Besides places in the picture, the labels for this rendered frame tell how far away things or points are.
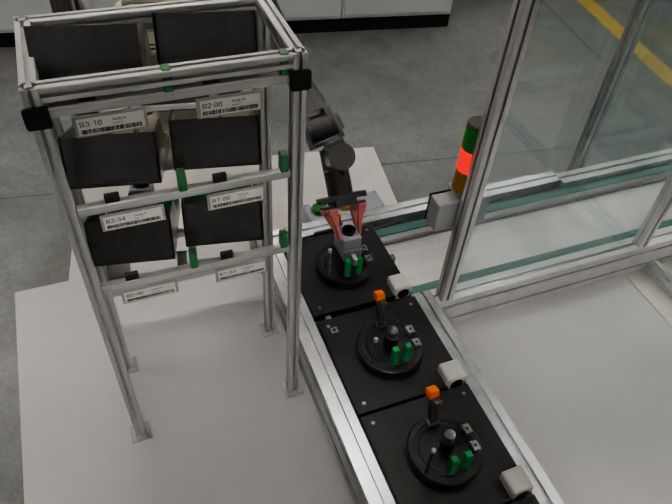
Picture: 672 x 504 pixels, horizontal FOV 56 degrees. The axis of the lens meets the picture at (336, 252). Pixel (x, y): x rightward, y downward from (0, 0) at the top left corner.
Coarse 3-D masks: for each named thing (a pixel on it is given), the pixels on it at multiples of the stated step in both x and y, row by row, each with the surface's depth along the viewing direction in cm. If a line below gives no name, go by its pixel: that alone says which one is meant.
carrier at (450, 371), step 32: (352, 320) 138; (384, 320) 135; (416, 320) 139; (352, 352) 132; (384, 352) 130; (416, 352) 131; (448, 352) 134; (352, 384) 127; (384, 384) 127; (416, 384) 128; (448, 384) 128
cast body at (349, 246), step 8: (344, 232) 140; (352, 232) 140; (336, 240) 144; (344, 240) 139; (352, 240) 140; (360, 240) 141; (336, 248) 145; (344, 248) 141; (352, 248) 142; (360, 248) 142; (344, 256) 142; (352, 256) 142; (352, 264) 142
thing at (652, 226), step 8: (664, 200) 151; (656, 208) 153; (664, 208) 152; (656, 216) 154; (664, 216) 155; (648, 224) 157; (656, 224) 157; (648, 232) 158; (640, 240) 161; (648, 240) 161
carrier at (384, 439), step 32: (384, 416) 122; (416, 416) 123; (448, 416) 121; (480, 416) 124; (384, 448) 118; (416, 448) 116; (448, 448) 113; (480, 448) 115; (416, 480) 114; (448, 480) 112; (480, 480) 114; (512, 480) 113
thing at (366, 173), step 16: (272, 160) 194; (304, 160) 195; (320, 160) 196; (368, 160) 197; (192, 176) 187; (208, 176) 187; (304, 176) 190; (320, 176) 190; (352, 176) 191; (368, 176) 192; (384, 176) 192; (96, 192) 179; (128, 192) 180; (272, 192) 184; (304, 192) 185; (320, 192) 185; (384, 192) 187; (176, 256) 164
